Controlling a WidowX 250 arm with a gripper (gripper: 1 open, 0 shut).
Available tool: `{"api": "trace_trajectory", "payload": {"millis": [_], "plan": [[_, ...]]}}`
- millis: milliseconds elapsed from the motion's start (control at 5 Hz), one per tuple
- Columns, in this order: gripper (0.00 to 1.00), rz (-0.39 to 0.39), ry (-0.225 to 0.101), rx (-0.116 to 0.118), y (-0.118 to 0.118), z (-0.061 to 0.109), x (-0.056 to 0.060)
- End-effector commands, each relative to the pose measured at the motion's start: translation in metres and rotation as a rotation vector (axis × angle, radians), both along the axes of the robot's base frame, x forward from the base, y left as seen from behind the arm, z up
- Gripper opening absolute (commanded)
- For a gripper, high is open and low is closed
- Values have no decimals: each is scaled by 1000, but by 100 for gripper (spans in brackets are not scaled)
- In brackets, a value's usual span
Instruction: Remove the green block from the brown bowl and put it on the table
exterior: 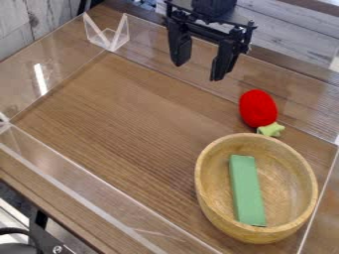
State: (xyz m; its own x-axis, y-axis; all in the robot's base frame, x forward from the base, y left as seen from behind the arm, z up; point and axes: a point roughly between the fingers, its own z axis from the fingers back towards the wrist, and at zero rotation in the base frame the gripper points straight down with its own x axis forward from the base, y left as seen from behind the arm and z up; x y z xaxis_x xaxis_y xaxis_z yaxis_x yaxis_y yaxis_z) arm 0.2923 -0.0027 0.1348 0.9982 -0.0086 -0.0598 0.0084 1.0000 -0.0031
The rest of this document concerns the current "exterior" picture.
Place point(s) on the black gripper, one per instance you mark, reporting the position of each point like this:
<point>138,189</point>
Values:
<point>215,21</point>

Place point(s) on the green rectangular block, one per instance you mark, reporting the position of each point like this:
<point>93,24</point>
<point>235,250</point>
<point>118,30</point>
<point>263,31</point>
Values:
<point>246,190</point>

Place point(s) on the brown wooden bowl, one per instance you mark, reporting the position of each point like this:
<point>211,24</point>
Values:
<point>287,184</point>

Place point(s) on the red knitted strawberry toy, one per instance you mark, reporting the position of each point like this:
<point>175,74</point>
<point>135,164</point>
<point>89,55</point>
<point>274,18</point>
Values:
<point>259,113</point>

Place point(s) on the clear acrylic corner bracket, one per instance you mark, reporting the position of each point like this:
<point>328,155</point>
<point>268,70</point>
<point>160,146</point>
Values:
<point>111,40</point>

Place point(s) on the clear acrylic tray wall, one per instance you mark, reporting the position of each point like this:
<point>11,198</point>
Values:
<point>109,219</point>

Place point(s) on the black table clamp mount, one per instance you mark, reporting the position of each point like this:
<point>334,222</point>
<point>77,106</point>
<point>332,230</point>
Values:
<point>49,244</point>

